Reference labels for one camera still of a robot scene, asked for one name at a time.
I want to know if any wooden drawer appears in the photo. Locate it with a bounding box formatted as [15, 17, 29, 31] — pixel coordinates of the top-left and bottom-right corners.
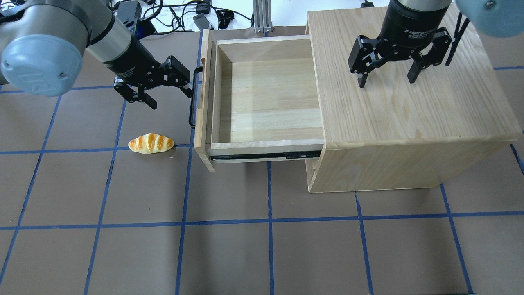
[194, 29, 325, 172]

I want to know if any toy bread loaf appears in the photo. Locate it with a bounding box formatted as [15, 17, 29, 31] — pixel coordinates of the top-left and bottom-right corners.
[128, 133, 175, 154]

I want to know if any aluminium frame post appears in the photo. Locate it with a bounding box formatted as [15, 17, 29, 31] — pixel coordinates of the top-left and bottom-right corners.
[252, 0, 273, 33]

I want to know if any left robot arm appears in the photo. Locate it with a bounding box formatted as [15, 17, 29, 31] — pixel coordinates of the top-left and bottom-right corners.
[0, 0, 193, 109]

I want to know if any black cable bundle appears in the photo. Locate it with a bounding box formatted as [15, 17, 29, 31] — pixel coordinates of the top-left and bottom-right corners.
[139, 0, 252, 35]

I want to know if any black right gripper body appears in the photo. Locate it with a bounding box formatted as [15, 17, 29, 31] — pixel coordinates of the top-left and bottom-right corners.
[376, 0, 451, 62]

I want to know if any black drawer handle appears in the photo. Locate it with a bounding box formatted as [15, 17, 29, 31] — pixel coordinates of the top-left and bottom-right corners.
[188, 66, 203, 129]

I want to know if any wooden drawer cabinet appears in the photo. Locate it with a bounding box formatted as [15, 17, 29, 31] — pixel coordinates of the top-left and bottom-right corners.
[306, 7, 522, 193]

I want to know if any black drawer slide rail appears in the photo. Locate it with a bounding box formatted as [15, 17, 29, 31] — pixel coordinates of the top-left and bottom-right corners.
[210, 150, 321, 161]

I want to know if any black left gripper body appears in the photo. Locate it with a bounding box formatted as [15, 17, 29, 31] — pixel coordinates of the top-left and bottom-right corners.
[103, 38, 163, 89]

